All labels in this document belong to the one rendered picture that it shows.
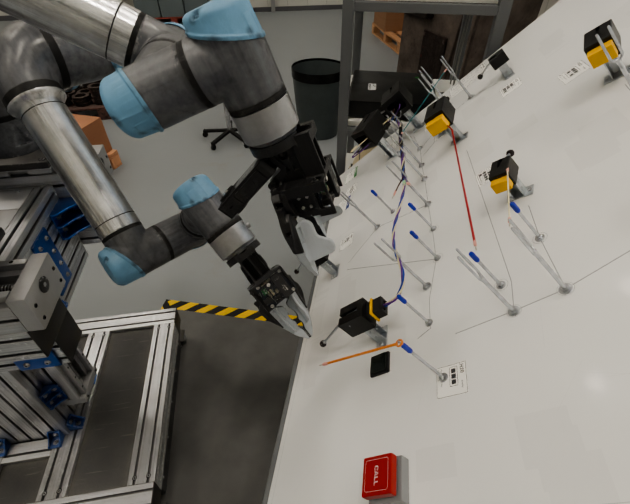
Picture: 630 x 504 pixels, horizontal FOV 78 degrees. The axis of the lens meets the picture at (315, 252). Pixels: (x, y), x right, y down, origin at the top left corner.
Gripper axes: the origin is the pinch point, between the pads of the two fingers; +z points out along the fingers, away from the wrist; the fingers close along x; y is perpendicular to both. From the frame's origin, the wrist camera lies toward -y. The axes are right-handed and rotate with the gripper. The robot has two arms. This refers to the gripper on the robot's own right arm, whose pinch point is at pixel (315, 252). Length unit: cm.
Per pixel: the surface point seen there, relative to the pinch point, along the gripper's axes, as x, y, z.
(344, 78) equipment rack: 91, -6, 2
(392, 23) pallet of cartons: 644, -26, 101
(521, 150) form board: 31.2, 35.3, 9.0
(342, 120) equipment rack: 91, -12, 15
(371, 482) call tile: -26.5, 5.5, 19.0
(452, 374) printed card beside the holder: -12.3, 17.3, 17.2
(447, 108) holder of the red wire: 51, 23, 5
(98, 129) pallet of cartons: 213, -227, 12
